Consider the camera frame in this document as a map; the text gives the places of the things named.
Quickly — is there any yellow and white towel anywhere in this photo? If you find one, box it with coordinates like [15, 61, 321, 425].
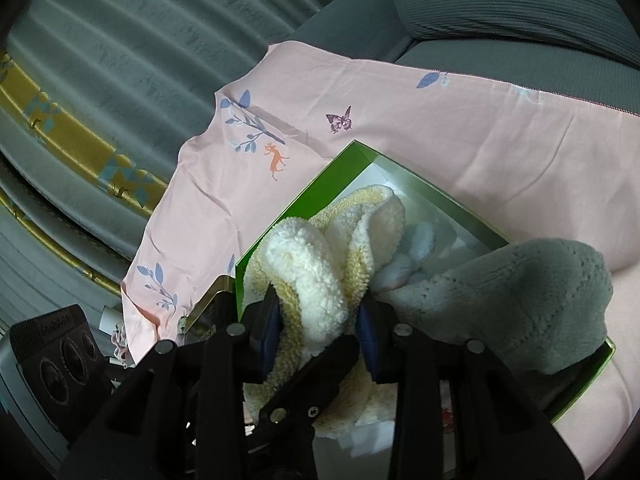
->
[242, 185, 405, 417]

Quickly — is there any white cup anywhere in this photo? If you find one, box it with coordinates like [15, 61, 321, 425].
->
[99, 306, 124, 335]

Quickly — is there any pink floral tablecloth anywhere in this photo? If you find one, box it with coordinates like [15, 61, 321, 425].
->
[122, 41, 639, 474]

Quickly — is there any tissue pack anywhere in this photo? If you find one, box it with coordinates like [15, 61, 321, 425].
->
[338, 420, 395, 458]

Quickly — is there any light blue plush toy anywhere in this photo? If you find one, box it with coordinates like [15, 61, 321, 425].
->
[370, 221, 436, 294]

